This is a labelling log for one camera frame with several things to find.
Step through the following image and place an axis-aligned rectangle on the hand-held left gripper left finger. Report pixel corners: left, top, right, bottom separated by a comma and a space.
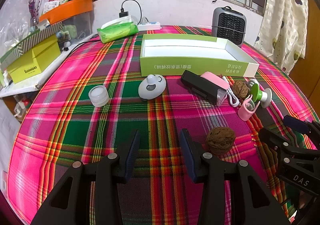
30, 129, 140, 225

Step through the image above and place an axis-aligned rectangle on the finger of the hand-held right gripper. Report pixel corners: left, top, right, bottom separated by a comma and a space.
259, 127, 320, 175
284, 116, 320, 149

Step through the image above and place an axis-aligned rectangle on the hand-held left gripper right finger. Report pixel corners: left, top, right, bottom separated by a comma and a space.
179, 128, 292, 225

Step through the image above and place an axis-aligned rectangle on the brown walnut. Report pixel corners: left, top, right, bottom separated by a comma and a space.
232, 80, 250, 101
206, 127, 236, 157

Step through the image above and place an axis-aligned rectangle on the pink u-shaped clip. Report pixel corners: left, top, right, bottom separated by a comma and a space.
237, 98, 261, 121

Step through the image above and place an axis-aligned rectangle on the white cable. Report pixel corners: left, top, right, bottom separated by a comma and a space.
221, 76, 240, 109

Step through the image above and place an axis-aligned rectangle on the white plastic jar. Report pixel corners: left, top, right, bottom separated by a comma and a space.
88, 86, 110, 107

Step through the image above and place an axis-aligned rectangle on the black rectangular device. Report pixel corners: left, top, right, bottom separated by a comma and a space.
180, 70, 227, 106

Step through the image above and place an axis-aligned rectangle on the white round cartoon gadget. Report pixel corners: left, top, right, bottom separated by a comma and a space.
138, 74, 167, 101

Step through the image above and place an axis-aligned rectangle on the pink oval case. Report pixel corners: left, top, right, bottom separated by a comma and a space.
201, 72, 230, 91

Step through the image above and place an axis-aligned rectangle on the green white cardboard box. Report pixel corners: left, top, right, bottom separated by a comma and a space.
139, 34, 260, 77

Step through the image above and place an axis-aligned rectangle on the plaid cloth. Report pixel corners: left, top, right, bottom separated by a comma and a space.
7, 25, 320, 225

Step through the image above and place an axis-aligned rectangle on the brown wooden cabinet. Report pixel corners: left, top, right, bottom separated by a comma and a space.
287, 0, 320, 101

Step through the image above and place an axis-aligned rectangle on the patterned cream curtain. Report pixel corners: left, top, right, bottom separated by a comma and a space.
254, 0, 309, 76

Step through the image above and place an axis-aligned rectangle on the white side table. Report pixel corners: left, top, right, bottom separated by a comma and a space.
0, 33, 98, 98

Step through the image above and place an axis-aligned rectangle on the grey space heater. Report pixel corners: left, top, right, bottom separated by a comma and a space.
211, 6, 247, 47

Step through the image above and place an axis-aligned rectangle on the green tissue pack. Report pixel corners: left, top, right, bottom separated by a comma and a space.
97, 15, 139, 44

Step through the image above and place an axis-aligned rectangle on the white power strip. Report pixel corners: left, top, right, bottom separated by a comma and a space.
138, 21, 161, 31

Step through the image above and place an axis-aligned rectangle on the yellow-green box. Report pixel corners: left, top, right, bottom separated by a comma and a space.
6, 35, 62, 84

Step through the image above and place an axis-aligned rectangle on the green fuzzy toy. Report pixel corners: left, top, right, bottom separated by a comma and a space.
66, 25, 78, 38

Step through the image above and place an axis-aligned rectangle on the clear storage container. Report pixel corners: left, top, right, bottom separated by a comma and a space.
50, 11, 92, 41

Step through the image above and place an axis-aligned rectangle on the striped cardboard box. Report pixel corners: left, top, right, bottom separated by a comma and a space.
0, 21, 63, 72

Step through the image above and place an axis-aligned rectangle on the pile of paper packets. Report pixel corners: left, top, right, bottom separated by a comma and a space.
42, 0, 70, 14

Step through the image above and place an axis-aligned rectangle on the black charging cable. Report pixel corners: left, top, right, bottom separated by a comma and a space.
121, 0, 142, 24

